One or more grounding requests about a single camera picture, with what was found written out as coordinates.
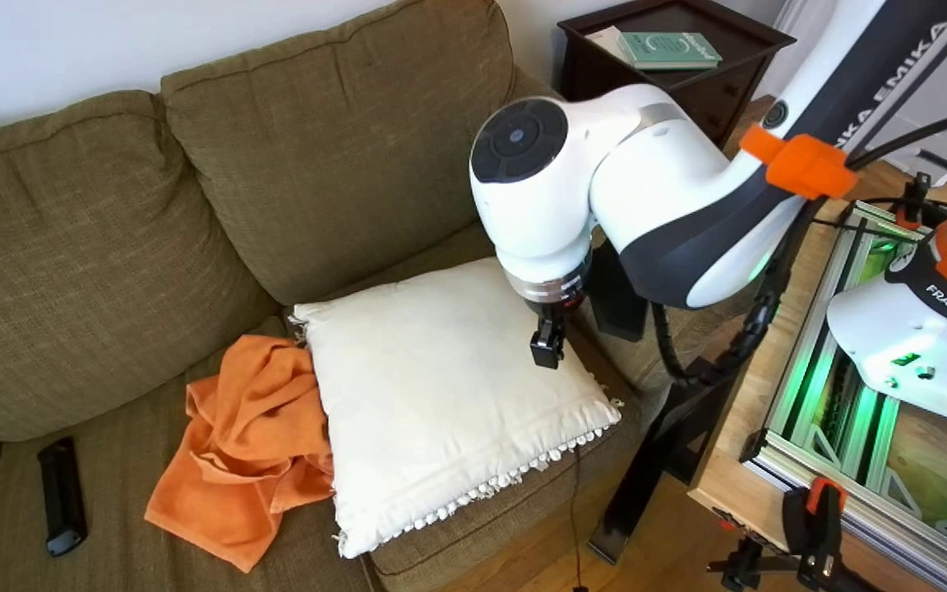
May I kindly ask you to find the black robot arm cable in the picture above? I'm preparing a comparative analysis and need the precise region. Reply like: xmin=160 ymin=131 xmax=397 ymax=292
xmin=647 ymin=95 xmax=947 ymax=389

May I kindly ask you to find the orange black clamp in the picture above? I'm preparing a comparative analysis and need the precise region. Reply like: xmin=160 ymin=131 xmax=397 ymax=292
xmin=779 ymin=473 xmax=851 ymax=592

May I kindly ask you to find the black stand leg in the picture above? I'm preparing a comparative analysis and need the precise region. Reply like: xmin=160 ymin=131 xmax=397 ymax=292
xmin=585 ymin=372 xmax=716 ymax=567

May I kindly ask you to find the thin black power cable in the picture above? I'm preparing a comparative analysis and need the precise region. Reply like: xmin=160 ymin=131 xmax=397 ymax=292
xmin=568 ymin=437 xmax=592 ymax=592

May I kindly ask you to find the white paper sheet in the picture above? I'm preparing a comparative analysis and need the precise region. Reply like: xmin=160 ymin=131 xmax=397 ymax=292
xmin=585 ymin=27 xmax=631 ymax=58

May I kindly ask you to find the small black remote control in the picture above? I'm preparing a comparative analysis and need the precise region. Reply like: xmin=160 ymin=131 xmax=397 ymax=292
xmin=35 ymin=435 xmax=92 ymax=560

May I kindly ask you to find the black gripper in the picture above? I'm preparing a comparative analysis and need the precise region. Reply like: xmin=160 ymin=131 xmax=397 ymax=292
xmin=529 ymin=287 xmax=585 ymax=372

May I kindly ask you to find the dark wooden side table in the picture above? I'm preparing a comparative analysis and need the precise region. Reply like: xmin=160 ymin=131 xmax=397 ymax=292
xmin=557 ymin=0 xmax=795 ymax=151

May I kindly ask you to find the olive green fabric couch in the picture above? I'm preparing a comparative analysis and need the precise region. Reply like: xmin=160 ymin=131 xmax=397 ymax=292
xmin=0 ymin=0 xmax=740 ymax=592

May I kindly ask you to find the white and blue tasselled pillow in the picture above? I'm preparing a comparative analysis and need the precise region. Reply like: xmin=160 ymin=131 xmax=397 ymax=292
xmin=286 ymin=257 xmax=626 ymax=563

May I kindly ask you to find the orange cloth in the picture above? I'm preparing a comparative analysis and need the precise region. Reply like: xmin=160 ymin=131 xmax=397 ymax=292
xmin=140 ymin=332 xmax=334 ymax=574

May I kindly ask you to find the green book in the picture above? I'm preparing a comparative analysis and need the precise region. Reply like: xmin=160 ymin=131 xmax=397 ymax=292
xmin=614 ymin=28 xmax=726 ymax=76

